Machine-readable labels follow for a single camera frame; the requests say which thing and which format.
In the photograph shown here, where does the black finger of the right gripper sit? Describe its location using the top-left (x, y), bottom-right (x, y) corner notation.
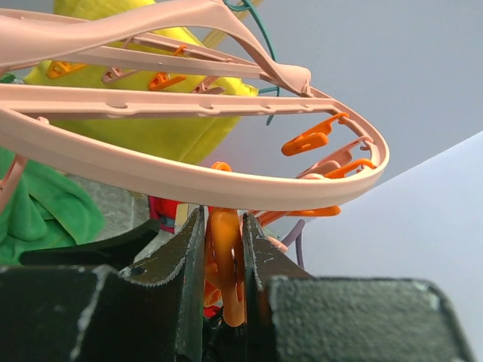
top-left (19, 219), bottom-right (160, 270)

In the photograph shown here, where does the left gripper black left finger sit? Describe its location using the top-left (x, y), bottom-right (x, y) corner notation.
top-left (1, 208), bottom-right (205, 361)

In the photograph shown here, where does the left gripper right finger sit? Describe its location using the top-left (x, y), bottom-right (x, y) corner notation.
top-left (243, 214), bottom-right (474, 361)

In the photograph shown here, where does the orange clothes clip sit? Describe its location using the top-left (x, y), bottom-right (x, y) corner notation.
top-left (203, 161), bottom-right (246, 328)

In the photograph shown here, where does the pink round clip hanger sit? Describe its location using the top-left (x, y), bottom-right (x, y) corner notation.
top-left (1, 1), bottom-right (389, 216)

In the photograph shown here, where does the teal plastic hanger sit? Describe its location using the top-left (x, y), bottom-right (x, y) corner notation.
top-left (222, 0), bottom-right (282, 126)

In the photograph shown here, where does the green cloth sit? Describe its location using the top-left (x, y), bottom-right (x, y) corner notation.
top-left (0, 73), bottom-right (106, 265)

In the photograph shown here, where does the yellow cloth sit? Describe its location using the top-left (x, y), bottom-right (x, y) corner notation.
top-left (24, 1), bottom-right (239, 164)

